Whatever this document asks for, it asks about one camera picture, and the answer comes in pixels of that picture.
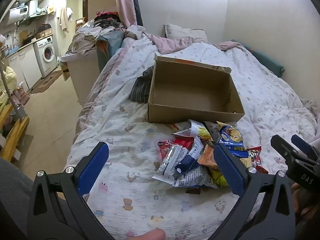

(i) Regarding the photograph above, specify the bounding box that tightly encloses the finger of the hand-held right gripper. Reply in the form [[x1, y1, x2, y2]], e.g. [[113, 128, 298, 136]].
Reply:
[[291, 134, 319, 160], [271, 134, 300, 165]]

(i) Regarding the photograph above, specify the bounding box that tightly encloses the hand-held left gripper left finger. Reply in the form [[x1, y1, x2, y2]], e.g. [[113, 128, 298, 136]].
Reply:
[[27, 141, 115, 240]]

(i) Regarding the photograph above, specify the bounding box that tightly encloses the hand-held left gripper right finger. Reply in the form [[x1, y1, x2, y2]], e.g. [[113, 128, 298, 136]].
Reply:
[[213, 144, 297, 240]]

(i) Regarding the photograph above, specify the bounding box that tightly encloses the pile of snack packets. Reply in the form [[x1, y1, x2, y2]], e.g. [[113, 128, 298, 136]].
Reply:
[[152, 119, 269, 189]]

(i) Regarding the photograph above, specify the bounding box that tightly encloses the white red-edged snack bag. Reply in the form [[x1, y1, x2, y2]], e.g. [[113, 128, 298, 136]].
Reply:
[[171, 119, 214, 140]]

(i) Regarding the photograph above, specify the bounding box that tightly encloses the brown cardboard box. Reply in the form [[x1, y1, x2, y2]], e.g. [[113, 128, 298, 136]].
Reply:
[[147, 53, 246, 124]]

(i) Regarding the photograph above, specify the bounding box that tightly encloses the person's right hand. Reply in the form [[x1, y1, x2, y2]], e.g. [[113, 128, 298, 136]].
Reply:
[[291, 182, 320, 228]]

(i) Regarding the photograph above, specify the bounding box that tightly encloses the person's left hand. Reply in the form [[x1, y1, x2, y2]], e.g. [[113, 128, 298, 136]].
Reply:
[[136, 228, 165, 240]]

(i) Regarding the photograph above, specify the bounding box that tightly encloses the yellow wooden chair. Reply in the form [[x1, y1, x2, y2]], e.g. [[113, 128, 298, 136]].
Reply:
[[0, 104, 30, 163]]

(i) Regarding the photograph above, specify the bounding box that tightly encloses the teal bed mat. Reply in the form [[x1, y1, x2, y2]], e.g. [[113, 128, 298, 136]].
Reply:
[[231, 39, 285, 78]]

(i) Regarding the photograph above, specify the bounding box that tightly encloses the white storage bin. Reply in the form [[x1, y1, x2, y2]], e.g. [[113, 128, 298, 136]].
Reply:
[[61, 47, 100, 105]]

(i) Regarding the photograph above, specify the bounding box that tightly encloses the dark striped cloth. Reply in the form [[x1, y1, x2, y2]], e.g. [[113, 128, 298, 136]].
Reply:
[[130, 66, 154, 103]]

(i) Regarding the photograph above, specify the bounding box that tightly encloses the brown floor rug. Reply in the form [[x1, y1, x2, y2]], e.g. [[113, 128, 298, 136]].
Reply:
[[30, 70, 63, 94]]

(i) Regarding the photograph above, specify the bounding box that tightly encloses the pale yellow cloth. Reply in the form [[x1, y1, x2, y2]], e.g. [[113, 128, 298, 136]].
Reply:
[[0, 66, 17, 110]]

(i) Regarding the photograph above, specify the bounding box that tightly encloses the white washing machine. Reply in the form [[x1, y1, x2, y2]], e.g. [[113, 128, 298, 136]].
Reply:
[[33, 35, 57, 78]]

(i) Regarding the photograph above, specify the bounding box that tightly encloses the white kitchen cabinet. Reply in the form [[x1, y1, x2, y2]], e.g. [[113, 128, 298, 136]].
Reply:
[[7, 44, 43, 90]]

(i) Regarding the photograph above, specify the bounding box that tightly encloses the crumpled printed sheet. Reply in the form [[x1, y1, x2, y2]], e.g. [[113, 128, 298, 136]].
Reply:
[[69, 25, 118, 55]]

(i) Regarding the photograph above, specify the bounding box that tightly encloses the pink blanket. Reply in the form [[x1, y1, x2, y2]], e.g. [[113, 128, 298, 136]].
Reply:
[[125, 25, 247, 54]]

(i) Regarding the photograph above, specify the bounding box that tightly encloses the pale pillow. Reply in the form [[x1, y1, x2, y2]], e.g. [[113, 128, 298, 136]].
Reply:
[[164, 24, 208, 43]]

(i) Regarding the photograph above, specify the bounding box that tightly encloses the heap of dark clothes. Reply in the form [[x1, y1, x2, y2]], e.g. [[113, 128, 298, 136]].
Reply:
[[94, 10, 125, 28]]

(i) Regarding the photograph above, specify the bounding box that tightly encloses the hanging beige towel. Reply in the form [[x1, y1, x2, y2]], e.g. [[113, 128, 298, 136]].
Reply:
[[59, 7, 74, 33]]

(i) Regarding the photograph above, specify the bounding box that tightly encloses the dark curtain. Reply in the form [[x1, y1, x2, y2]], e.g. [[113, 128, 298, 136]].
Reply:
[[130, 0, 144, 27]]

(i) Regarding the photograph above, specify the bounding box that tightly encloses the pink curtain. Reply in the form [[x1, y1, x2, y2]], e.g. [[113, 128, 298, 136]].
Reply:
[[115, 0, 133, 28]]

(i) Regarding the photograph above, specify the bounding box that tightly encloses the white water heater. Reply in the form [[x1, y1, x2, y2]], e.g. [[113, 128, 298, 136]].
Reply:
[[6, 0, 38, 25]]

